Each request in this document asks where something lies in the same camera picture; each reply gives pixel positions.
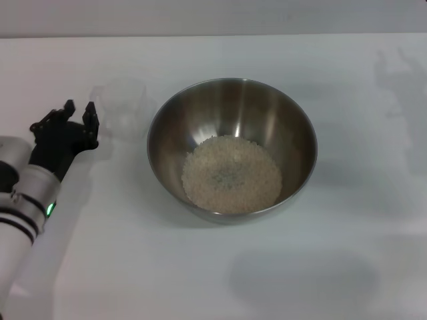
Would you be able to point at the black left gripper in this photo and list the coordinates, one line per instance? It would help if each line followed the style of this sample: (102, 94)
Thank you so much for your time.
(60, 146)

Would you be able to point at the clear plastic measuring cup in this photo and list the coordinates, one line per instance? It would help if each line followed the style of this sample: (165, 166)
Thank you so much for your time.
(125, 106)

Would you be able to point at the stainless steel mixing bowl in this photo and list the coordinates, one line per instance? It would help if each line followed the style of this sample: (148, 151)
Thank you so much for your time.
(233, 110)

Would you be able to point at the white rice grains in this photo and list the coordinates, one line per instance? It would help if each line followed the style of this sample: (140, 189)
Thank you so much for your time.
(231, 175)

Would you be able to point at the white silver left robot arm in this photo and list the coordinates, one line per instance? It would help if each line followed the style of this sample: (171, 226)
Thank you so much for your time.
(23, 200)

